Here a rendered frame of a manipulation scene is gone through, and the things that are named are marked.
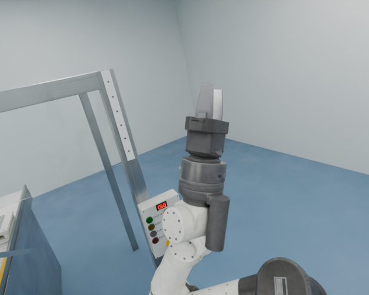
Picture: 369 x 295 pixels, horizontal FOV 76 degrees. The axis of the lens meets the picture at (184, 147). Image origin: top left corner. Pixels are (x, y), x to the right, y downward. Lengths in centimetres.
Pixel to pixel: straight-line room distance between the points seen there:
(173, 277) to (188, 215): 16
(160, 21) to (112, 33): 97
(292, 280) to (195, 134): 31
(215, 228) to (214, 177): 9
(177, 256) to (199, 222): 10
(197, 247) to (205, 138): 24
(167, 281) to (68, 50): 410
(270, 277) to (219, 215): 16
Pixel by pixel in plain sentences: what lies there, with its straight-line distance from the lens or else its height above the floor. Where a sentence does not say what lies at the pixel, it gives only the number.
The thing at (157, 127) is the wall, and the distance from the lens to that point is 492.
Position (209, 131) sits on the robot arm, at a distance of 40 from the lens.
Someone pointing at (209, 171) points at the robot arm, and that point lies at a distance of 42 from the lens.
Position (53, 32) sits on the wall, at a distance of 441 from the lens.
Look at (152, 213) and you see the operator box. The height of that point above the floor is 113.
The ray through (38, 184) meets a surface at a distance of 94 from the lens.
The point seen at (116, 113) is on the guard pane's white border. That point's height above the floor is 155.
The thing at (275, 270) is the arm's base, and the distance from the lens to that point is 53.
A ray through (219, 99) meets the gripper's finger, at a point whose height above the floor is 161.
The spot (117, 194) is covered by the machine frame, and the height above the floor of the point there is 66.
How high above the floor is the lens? 171
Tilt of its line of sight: 21 degrees down
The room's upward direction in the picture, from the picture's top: 11 degrees counter-clockwise
